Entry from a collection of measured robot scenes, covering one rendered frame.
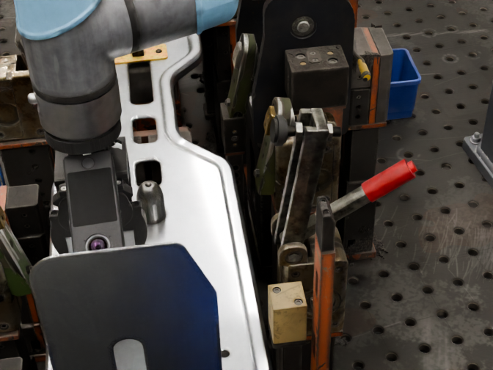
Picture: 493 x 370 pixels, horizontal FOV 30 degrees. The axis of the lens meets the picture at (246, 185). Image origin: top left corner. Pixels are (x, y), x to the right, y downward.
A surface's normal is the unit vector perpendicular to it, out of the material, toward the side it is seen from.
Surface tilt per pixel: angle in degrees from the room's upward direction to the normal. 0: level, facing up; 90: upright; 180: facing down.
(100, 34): 78
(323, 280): 90
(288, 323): 90
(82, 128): 90
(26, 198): 0
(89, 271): 90
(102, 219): 27
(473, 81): 0
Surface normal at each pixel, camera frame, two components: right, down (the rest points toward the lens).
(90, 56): 0.62, 0.55
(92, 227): 0.04, -0.37
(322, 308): 0.14, 0.66
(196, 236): -0.03, -0.75
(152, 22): 0.48, 0.49
